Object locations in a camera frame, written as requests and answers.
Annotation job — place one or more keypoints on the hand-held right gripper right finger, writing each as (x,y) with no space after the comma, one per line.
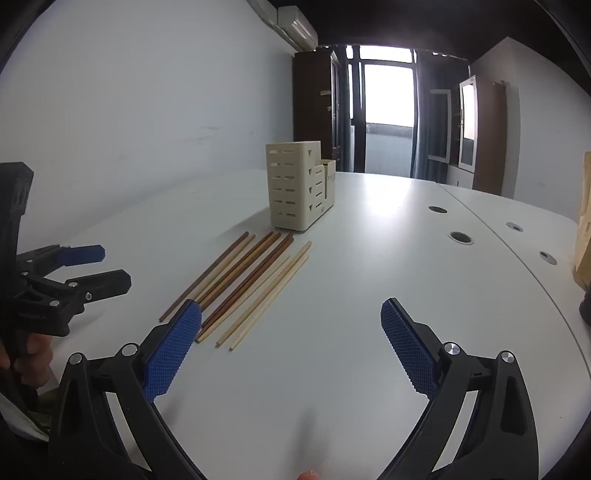
(406,346)

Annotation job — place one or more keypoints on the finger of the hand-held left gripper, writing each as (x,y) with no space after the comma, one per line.
(85,254)
(108,284)

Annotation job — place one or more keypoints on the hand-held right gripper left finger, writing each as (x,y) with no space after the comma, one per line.
(178,346)

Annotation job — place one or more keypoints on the row of wooden chopsticks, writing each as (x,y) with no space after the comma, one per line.
(240,276)

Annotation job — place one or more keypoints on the beige slotted utensil holder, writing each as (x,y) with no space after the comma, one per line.
(291,184)

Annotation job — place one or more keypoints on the person's left hand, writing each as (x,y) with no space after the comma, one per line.
(39,360)

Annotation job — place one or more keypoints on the person's right hand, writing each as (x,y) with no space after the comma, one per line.
(308,476)

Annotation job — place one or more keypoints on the person's green and white clothing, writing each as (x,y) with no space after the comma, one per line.
(18,420)

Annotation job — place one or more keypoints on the dark object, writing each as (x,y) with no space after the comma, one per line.
(586,309)

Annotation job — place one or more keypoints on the brown cardboard box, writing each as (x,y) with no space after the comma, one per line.
(584,221)

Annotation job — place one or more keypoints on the dark grey curtain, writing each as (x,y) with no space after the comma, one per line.
(421,124)
(344,115)

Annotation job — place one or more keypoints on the wooden cabinet with glass door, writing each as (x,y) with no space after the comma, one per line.
(489,138)

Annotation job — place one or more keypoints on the white framed glass door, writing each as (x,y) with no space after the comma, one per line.
(438,124)

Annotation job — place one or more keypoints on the glass balcony door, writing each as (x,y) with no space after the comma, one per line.
(388,92)

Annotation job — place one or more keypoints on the dark brown cabinet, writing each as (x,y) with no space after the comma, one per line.
(314,106)

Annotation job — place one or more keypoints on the white air conditioner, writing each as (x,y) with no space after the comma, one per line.
(300,27)

